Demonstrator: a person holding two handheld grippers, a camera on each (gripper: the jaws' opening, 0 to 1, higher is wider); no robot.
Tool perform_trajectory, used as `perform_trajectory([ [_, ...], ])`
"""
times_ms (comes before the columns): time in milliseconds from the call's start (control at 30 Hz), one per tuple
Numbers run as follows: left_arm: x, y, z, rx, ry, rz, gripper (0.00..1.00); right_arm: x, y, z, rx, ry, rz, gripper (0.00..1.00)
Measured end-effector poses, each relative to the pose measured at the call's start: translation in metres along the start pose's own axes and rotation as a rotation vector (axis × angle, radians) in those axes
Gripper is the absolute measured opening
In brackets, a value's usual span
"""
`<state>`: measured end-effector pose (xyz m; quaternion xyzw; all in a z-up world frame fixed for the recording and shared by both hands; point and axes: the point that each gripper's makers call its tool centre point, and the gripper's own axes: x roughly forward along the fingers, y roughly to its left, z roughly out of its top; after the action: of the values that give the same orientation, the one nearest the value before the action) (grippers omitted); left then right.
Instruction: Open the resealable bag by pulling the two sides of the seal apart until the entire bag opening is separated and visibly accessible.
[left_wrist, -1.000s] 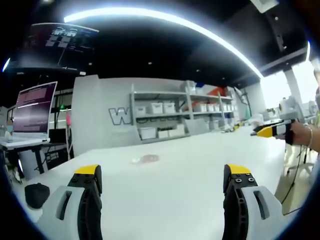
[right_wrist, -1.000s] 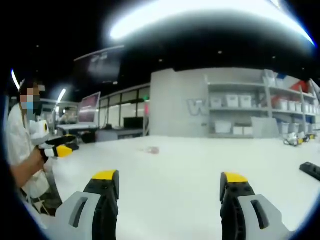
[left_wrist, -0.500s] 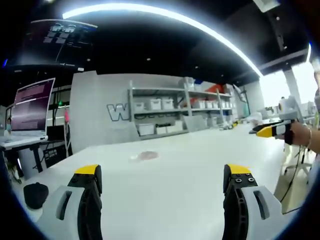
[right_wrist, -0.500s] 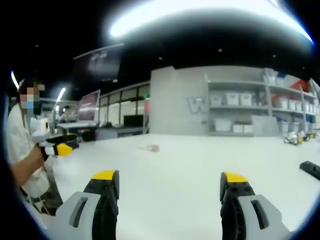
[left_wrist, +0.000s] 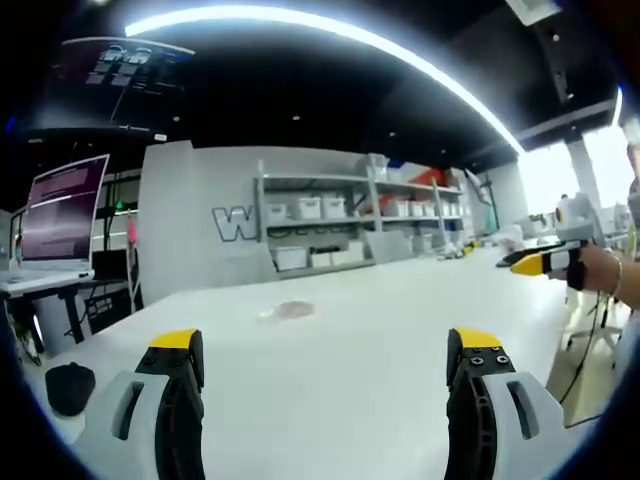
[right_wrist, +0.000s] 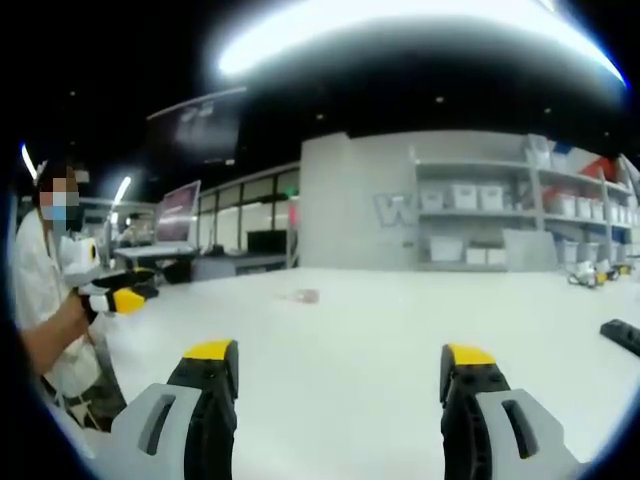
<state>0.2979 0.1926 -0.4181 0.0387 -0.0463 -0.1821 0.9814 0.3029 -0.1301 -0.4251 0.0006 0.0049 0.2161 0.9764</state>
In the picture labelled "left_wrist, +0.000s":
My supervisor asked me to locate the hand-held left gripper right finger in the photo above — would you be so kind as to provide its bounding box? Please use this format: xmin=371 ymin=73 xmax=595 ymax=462
xmin=445 ymin=327 xmax=567 ymax=480

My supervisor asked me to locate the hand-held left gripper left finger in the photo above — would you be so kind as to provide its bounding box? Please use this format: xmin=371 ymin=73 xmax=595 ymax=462
xmin=71 ymin=328 xmax=206 ymax=480

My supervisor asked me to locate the clear resealable bag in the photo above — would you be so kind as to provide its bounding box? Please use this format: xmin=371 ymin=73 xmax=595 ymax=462
xmin=257 ymin=299 xmax=319 ymax=324

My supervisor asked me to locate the person's right hand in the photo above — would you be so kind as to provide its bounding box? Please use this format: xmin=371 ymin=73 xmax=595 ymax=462
xmin=579 ymin=243 xmax=624 ymax=292

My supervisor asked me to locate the white office chair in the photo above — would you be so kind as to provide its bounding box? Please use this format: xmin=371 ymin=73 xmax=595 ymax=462
xmin=564 ymin=287 xmax=626 ymax=369

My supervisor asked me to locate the black round object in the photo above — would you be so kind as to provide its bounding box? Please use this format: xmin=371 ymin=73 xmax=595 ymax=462
xmin=44 ymin=362 xmax=97 ymax=417

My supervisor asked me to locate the grey desk with black legs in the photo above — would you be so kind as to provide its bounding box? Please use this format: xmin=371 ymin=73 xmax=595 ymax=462
xmin=0 ymin=267 xmax=101 ymax=359

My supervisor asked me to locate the grey metal shelf rack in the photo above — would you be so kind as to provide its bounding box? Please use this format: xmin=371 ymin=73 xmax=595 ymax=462
xmin=252 ymin=157 xmax=476 ymax=280

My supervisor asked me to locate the computer monitor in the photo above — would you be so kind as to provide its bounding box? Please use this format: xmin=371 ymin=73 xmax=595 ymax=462
xmin=19 ymin=153 xmax=111 ymax=266

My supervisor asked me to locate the long ceiling light strip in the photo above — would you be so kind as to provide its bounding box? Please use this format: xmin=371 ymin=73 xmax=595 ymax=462
xmin=123 ymin=5 xmax=526 ymax=155

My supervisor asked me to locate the hanging dark screen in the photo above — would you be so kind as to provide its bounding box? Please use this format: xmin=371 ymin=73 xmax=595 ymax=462
xmin=22 ymin=37 xmax=197 ymax=134

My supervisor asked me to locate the black cable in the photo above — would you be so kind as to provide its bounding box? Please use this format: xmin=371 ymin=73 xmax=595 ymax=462
xmin=558 ymin=287 xmax=609 ymax=406

